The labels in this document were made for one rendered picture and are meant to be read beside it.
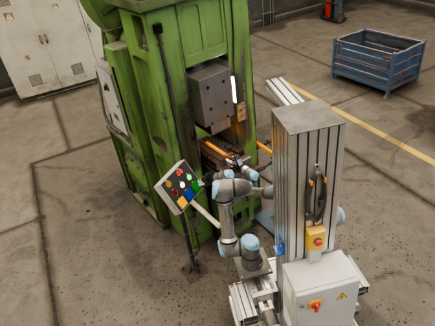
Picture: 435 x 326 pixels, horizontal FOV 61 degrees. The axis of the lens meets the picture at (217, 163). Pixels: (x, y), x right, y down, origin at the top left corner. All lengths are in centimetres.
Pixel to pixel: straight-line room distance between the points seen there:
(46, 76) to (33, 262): 451
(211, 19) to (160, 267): 231
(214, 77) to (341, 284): 170
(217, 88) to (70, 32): 531
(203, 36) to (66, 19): 519
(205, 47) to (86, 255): 246
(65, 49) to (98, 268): 499
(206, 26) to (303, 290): 194
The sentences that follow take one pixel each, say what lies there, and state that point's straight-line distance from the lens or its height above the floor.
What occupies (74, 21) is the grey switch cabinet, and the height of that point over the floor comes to 125.
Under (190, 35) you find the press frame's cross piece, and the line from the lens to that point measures 284.
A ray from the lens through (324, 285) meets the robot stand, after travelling 200.
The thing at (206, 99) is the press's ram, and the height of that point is 160.
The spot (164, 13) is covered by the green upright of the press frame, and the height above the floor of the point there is 225.
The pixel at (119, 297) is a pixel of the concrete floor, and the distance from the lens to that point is 368.
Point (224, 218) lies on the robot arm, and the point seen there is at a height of 122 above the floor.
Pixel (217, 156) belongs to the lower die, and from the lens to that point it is 325.
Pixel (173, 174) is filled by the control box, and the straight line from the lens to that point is 281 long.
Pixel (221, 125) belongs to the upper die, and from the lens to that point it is 304.
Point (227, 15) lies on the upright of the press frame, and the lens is 300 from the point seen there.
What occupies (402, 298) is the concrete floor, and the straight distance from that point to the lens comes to 358.
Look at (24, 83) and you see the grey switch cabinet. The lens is 807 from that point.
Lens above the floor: 285
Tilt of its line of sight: 36 degrees down
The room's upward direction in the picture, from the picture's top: 8 degrees counter-clockwise
